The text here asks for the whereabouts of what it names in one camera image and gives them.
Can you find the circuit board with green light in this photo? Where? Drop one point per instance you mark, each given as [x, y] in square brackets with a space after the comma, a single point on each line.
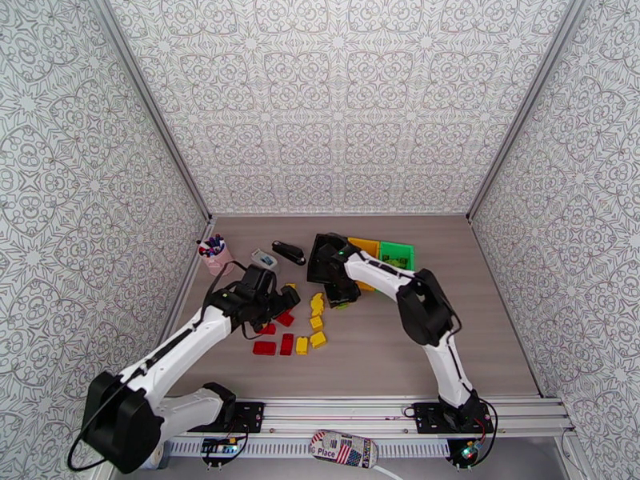
[469, 451]

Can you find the sticker covered pouch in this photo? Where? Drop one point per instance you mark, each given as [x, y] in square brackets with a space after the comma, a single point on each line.
[345, 448]

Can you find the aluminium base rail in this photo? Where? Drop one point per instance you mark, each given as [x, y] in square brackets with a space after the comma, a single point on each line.
[340, 416]

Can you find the white tape dispenser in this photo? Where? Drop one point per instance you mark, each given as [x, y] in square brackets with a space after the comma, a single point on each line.
[262, 258]

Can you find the yellow plastic bin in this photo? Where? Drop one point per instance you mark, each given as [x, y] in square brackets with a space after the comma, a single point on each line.
[367, 243]

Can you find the red lego brick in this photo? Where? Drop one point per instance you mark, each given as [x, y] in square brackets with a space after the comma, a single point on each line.
[287, 343]
[264, 348]
[269, 329]
[286, 319]

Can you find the black stapler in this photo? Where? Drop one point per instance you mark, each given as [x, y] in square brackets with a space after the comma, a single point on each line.
[290, 252]

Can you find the aluminium corner post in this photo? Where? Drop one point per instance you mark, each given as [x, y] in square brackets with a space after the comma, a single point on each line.
[150, 101]
[527, 101]

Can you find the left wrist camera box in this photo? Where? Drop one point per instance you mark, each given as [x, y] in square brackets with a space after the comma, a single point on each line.
[257, 279]

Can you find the blue marker pen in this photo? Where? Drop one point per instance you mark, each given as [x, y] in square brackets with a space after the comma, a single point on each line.
[216, 240]

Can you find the pink pen cup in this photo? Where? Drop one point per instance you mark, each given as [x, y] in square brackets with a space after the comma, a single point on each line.
[220, 261]

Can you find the blue circuit board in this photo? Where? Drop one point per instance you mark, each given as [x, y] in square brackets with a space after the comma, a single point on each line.
[218, 447]

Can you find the small green lego brick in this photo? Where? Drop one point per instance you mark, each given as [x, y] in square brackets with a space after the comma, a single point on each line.
[342, 306]

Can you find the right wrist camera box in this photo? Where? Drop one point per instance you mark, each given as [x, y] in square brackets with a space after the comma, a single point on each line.
[326, 257]

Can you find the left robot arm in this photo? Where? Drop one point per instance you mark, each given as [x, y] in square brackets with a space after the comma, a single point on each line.
[165, 353]

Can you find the black plastic bin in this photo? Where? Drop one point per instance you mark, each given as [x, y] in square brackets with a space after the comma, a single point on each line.
[313, 263]

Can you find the aluminium side rail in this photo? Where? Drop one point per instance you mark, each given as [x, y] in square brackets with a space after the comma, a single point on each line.
[190, 281]

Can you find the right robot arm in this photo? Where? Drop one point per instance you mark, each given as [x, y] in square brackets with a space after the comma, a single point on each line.
[430, 303]

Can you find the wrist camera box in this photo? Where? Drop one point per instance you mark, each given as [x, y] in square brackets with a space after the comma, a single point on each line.
[326, 257]
[257, 279]

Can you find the green plastic bin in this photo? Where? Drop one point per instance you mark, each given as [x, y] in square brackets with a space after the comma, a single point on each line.
[395, 245]

